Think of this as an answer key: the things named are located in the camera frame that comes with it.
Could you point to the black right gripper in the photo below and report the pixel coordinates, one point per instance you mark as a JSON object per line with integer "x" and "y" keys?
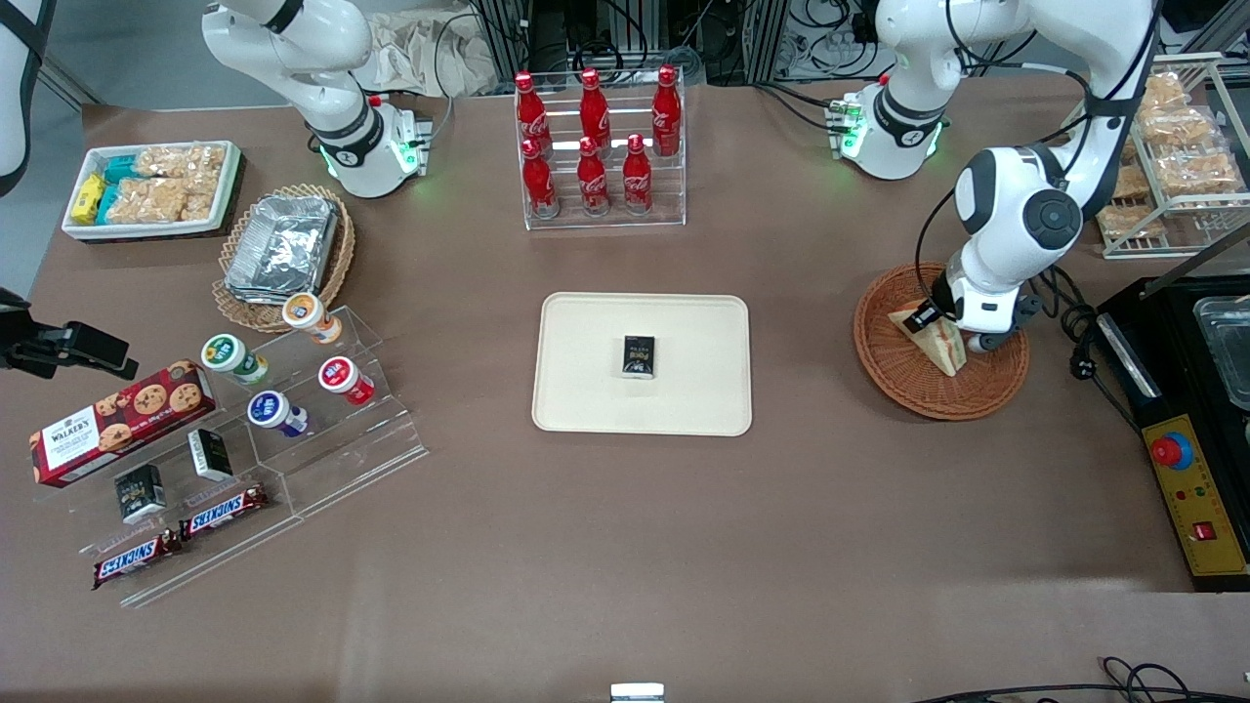
{"x": 39, "y": 347}

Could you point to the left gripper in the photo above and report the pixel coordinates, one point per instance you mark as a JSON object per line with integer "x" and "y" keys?
{"x": 939, "y": 296}

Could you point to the triangular sandwich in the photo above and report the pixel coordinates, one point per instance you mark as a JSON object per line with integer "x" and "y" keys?
{"x": 939, "y": 351}

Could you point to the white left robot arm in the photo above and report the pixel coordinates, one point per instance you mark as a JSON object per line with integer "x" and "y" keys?
{"x": 1025, "y": 210}

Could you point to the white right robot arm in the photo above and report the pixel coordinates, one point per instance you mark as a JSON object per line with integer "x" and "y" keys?
{"x": 342, "y": 117}

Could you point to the brown round wicker basket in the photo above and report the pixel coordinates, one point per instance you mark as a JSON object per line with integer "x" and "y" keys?
{"x": 879, "y": 351}

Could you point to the light woven wicker basket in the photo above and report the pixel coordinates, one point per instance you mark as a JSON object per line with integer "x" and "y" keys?
{"x": 337, "y": 264}

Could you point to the cream plastic tray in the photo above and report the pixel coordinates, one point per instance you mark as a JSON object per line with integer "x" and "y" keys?
{"x": 605, "y": 391}

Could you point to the red Walkers cookie box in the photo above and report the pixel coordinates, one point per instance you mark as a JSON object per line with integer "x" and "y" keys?
{"x": 117, "y": 420}

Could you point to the green lid cup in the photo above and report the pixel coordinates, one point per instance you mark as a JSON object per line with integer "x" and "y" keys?
{"x": 229, "y": 354}

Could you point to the small black box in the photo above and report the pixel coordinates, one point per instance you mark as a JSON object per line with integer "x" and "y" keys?
{"x": 639, "y": 356}
{"x": 140, "y": 493}
{"x": 211, "y": 454}

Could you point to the teal snack packet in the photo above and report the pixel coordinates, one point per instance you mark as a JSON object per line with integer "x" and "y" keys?
{"x": 119, "y": 169}
{"x": 105, "y": 203}

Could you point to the yellow snack packet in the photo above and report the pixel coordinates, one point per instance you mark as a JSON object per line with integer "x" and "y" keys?
{"x": 88, "y": 197}

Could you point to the clear rice cracker pack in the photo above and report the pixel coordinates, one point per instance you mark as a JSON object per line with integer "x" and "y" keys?
{"x": 181, "y": 161}
{"x": 146, "y": 200}

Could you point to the blue lid cup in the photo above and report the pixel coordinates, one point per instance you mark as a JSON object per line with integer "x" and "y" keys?
{"x": 273, "y": 410}

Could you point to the Snickers chocolate bar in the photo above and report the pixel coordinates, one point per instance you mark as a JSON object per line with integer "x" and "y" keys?
{"x": 137, "y": 558}
{"x": 223, "y": 511}

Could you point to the white rectangular snack bin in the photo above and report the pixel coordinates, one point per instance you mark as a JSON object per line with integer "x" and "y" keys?
{"x": 227, "y": 195}

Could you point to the stack of foil containers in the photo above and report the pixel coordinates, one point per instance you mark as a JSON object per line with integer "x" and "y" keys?
{"x": 283, "y": 249}

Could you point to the orange lid cup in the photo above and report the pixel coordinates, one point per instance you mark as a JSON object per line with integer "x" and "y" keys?
{"x": 311, "y": 315}

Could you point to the clear bagged snack pack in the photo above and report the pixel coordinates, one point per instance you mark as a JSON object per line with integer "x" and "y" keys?
{"x": 1133, "y": 183}
{"x": 1201, "y": 171}
{"x": 1180, "y": 127}
{"x": 1165, "y": 91}
{"x": 1133, "y": 222}

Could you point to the black machine housing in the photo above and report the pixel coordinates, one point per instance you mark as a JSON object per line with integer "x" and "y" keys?
{"x": 1162, "y": 342}

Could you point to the clear acrylic stepped stand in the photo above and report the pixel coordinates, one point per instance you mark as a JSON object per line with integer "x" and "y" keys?
{"x": 234, "y": 552}
{"x": 361, "y": 449}

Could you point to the red lid cup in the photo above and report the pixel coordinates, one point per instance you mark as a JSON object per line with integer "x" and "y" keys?
{"x": 342, "y": 376}

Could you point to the grey metal bar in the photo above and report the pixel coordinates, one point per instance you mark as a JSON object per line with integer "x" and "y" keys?
{"x": 1196, "y": 262}

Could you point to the red emergency stop button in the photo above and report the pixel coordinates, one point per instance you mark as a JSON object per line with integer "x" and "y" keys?
{"x": 1172, "y": 451}

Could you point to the clear glass pan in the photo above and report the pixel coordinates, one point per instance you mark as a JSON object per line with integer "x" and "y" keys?
{"x": 1226, "y": 347}

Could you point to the red cola bottle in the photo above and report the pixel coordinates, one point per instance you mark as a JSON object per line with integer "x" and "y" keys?
{"x": 592, "y": 184}
{"x": 594, "y": 112}
{"x": 533, "y": 117}
{"x": 637, "y": 181}
{"x": 538, "y": 186}
{"x": 666, "y": 112}

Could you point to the yellow control panel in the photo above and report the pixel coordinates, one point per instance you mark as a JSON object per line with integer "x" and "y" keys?
{"x": 1206, "y": 488}

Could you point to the clear acrylic bottle rack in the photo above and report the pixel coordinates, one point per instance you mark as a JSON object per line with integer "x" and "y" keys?
{"x": 605, "y": 220}

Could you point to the crumpled beige paper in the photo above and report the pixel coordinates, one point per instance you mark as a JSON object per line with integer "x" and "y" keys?
{"x": 420, "y": 54}

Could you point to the red rocker switch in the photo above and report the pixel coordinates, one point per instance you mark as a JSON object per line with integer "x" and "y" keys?
{"x": 1203, "y": 531}

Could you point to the aluminium frame rack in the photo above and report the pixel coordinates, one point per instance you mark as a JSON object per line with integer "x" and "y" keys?
{"x": 605, "y": 34}

